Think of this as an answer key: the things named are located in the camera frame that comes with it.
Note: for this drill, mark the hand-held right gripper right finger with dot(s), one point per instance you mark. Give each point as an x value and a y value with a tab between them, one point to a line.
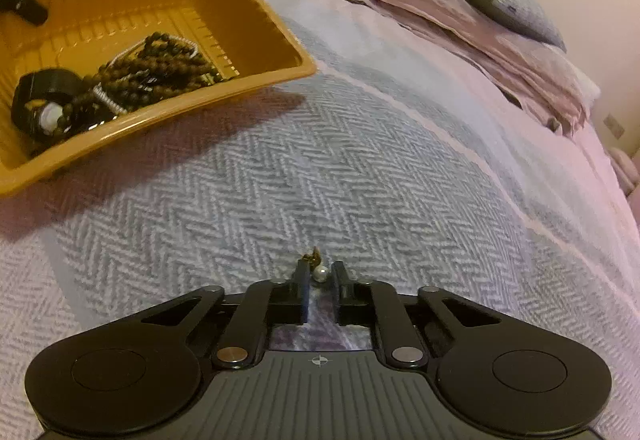
340	292

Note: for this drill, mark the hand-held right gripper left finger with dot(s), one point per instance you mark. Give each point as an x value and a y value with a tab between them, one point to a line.
303	292

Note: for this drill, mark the pearl and gold earring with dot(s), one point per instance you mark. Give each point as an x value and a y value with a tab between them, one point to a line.
320	274

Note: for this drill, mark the black wristwatch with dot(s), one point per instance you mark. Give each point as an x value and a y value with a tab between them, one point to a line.
45	84

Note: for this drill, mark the folded pink blanket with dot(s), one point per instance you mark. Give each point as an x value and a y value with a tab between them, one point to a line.
480	49

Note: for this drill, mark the pink round cushion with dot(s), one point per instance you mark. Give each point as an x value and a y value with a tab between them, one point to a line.
627	169

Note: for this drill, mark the white pillow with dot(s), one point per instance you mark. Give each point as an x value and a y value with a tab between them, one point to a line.
575	74

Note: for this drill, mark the wall socket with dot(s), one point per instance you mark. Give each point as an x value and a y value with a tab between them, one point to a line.
614	126

